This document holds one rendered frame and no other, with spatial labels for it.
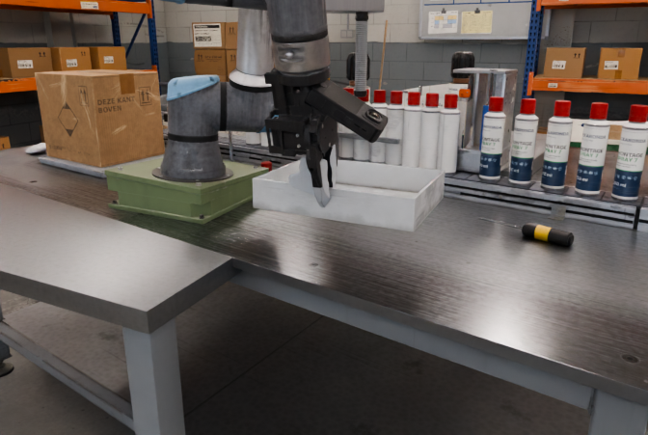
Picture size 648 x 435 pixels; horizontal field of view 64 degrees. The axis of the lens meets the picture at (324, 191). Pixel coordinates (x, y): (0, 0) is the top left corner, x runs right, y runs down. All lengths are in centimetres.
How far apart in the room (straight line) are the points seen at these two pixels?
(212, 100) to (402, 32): 492
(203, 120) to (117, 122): 54
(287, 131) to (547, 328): 45
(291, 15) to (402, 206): 30
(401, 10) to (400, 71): 66
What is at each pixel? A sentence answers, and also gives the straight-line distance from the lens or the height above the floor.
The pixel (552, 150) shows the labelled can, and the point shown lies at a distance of 129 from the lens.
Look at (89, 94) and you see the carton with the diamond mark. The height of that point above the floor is 107.
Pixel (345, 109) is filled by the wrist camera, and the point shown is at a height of 113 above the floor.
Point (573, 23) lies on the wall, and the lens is 566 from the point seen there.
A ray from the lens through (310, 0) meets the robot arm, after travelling 67.
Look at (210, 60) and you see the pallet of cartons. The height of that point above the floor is 104.
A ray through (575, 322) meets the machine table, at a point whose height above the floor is 83.
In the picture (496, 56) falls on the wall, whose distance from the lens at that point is 581.
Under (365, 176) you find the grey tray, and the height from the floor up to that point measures 97.
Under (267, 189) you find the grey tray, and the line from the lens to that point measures 83.
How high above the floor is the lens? 121
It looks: 16 degrees down
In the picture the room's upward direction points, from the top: straight up
